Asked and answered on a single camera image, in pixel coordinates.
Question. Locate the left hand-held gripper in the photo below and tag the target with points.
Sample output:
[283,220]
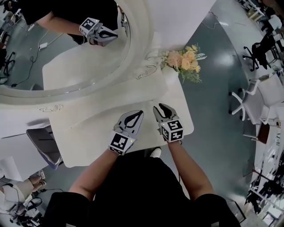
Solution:
[118,143]

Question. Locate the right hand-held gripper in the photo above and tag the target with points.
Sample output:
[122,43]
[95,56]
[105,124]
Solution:
[173,130]

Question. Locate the white dressing table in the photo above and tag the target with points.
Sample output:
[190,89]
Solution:
[93,137]

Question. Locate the person's left forearm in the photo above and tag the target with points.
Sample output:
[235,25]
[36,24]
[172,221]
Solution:
[93,177]

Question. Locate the person's right forearm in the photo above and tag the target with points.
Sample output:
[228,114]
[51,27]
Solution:
[190,175]

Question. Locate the oval mirror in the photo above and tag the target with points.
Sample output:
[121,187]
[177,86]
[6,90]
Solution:
[66,48]

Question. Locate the person's white shoe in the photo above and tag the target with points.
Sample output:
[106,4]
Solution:
[155,153]

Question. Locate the white vase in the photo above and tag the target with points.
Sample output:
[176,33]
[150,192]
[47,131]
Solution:
[170,72]

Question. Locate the peach flower bouquet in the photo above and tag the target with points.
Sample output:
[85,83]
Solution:
[186,62]

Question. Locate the person's black clothing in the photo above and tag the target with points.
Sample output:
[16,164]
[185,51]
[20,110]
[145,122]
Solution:
[137,197]

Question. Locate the purple grey chair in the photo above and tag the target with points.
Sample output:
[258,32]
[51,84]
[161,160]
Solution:
[45,146]

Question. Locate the white office chair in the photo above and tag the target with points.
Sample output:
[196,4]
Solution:
[255,102]

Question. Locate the brown wooden stool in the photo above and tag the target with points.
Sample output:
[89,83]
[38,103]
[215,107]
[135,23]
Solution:
[264,133]

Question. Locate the white cluttered workbench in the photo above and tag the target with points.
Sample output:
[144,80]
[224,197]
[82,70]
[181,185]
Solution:
[269,159]

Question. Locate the white side desk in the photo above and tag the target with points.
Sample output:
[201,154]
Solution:
[20,155]

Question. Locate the black office chair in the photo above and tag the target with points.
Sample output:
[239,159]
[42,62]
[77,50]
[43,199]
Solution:
[264,51]

